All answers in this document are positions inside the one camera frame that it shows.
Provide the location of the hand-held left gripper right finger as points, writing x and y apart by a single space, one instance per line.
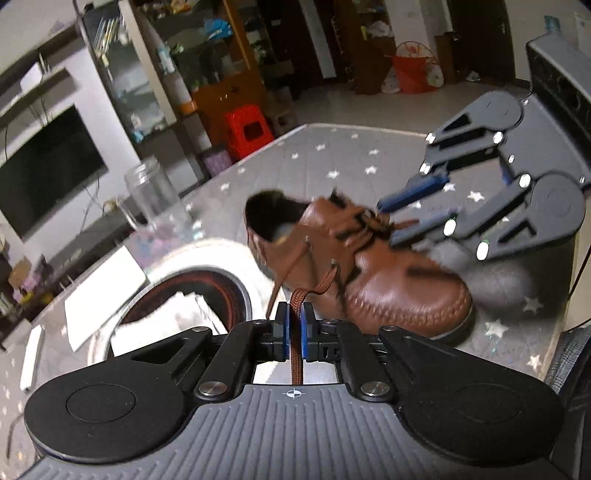
304 332

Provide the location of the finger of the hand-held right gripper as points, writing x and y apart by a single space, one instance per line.
415 189
415 235

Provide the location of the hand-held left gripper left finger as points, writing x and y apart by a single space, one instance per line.
285 323

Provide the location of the brown leather shoe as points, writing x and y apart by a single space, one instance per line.
406 286
296 350

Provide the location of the grey star-print tablecloth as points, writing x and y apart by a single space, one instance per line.
346 157

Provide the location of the round black hotplate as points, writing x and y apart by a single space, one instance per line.
217 284

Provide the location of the grey towel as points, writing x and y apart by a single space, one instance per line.
184 318

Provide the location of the round black induction cooktop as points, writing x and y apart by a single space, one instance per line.
207 253

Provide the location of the orange plastic basket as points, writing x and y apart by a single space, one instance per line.
413 74

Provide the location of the purple storage bin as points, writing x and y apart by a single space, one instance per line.
214 161

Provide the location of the clear glass mug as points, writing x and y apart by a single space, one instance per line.
152 198

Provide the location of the red plastic stool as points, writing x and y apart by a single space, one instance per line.
240 134

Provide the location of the white lined paper sheet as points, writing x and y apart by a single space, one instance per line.
101 295

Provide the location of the dark grey knit clothing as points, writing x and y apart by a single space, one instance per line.
572 369

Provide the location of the brown wooden cabinet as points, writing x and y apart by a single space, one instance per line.
231 87

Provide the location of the white plastic bar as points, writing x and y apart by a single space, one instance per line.
31 360

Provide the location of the cardboard box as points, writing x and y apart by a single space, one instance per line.
19 273

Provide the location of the glass display cabinet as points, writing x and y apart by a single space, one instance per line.
138 92

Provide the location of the black flat television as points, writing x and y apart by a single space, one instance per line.
46 175

